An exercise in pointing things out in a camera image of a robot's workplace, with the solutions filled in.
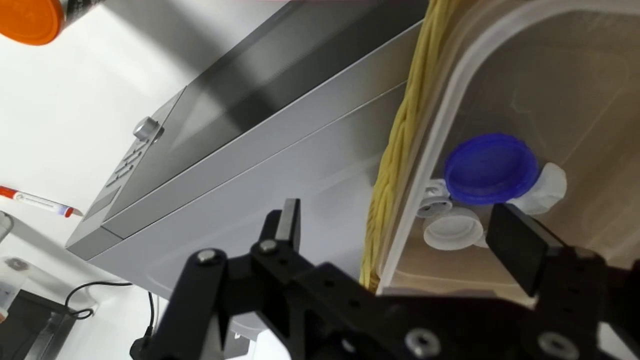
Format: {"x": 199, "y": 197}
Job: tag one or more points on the woven wicker basket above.
{"x": 401, "y": 146}

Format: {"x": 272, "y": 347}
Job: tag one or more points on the red white marker pen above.
{"x": 55, "y": 207}

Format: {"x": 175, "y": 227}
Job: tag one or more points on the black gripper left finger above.
{"x": 295, "y": 299}

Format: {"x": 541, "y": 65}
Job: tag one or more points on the clear jar orange lid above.
{"x": 38, "y": 23}

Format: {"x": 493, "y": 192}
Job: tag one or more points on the clear plastic tray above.
{"x": 553, "y": 132}

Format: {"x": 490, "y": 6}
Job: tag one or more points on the white plastic ring cap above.
{"x": 453, "y": 228}

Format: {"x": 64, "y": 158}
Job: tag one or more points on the blue plastic cap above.
{"x": 490, "y": 169}

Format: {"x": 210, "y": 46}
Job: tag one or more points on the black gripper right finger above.
{"x": 575, "y": 289}

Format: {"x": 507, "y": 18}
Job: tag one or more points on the silver microwave oven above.
{"x": 298, "y": 108}

